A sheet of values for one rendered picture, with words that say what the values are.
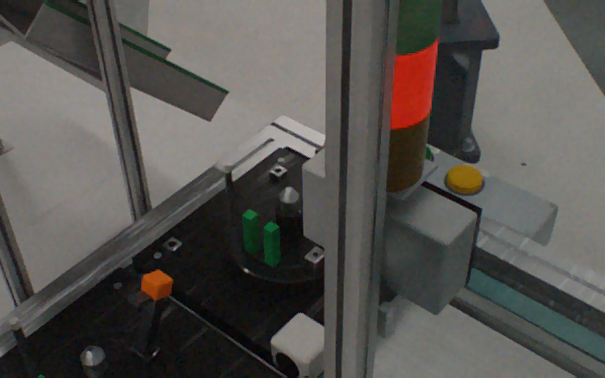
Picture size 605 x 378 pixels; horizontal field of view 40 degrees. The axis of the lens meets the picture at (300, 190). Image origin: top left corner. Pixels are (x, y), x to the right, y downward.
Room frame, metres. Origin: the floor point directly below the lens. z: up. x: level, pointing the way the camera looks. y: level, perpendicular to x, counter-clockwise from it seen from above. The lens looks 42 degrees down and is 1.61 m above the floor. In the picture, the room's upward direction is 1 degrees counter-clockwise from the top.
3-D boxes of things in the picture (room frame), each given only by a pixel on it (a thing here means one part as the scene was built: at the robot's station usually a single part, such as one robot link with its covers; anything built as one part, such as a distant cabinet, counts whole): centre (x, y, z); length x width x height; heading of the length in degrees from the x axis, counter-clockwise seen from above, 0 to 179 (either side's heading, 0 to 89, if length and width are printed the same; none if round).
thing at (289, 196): (0.63, 0.01, 1.04); 0.02 x 0.02 x 0.03
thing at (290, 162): (0.63, 0.01, 0.96); 0.24 x 0.24 x 0.02; 49
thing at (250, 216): (0.60, 0.05, 1.01); 0.01 x 0.01 x 0.05; 49
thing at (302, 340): (0.49, 0.00, 0.97); 0.05 x 0.05 x 0.04; 49
